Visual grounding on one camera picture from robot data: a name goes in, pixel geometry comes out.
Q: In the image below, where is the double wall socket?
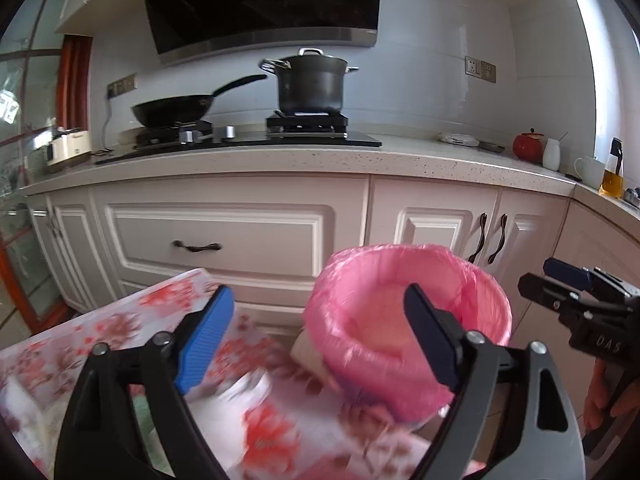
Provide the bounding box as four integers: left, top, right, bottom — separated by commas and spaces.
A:
465, 56, 497, 83

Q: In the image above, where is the white cup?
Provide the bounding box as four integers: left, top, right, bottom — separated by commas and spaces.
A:
574, 156, 606, 190

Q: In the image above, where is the person's right hand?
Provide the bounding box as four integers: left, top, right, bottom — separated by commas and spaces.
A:
584, 360, 640, 433

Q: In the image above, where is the black power cable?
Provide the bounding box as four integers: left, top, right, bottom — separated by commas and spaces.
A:
101, 91, 115, 155

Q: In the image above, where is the white rice cooker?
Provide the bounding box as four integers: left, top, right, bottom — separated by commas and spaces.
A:
42, 127, 93, 166

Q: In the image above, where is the wall socket with plug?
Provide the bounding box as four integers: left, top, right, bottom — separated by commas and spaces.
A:
107, 74, 137, 98

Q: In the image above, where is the black frying pan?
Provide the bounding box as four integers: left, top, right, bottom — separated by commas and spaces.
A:
131, 74, 269, 128

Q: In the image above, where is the red round jar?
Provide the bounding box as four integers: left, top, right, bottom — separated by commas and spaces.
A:
512, 129, 546, 164

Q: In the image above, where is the black gas stove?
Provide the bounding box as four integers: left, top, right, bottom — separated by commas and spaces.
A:
95, 112, 383, 166

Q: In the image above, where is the dark cooking pot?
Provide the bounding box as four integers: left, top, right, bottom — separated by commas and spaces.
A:
258, 55, 360, 116

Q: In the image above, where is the oil bottle with black cap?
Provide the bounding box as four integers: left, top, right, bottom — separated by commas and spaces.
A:
599, 137, 625, 198

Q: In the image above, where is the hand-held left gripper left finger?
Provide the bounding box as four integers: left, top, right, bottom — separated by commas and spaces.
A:
54, 284, 236, 480

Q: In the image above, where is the printed white tissue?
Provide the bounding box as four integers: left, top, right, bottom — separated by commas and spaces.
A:
192, 367, 273, 461

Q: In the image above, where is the dark drawer handle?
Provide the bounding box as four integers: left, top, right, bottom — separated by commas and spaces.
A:
172, 240, 222, 254

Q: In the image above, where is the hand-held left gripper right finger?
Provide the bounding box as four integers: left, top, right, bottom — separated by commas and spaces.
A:
403, 283, 587, 480

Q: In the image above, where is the white drawer front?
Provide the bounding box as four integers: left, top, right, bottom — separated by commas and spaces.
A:
102, 202, 331, 281

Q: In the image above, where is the white ceramic jar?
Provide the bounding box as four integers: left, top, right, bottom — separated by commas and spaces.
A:
542, 137, 563, 170

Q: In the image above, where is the floral tablecloth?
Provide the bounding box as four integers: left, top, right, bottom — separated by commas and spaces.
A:
0, 267, 486, 480

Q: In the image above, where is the black range hood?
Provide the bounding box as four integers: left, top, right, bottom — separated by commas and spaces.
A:
137, 0, 383, 67

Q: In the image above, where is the waste bin with pink liner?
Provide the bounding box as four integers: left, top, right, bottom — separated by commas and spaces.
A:
304, 243, 513, 423

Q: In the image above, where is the dark cabinet door handle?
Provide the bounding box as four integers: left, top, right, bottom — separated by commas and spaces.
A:
467, 213, 488, 263
487, 214, 508, 266

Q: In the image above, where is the white base cabinet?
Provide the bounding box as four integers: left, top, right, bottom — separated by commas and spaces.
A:
25, 172, 640, 431

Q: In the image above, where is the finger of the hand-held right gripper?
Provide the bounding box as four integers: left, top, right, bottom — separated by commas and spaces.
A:
544, 258, 601, 291
517, 272, 583, 313

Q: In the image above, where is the wooden framed glass door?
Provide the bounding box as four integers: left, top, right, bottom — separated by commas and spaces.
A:
0, 0, 93, 341

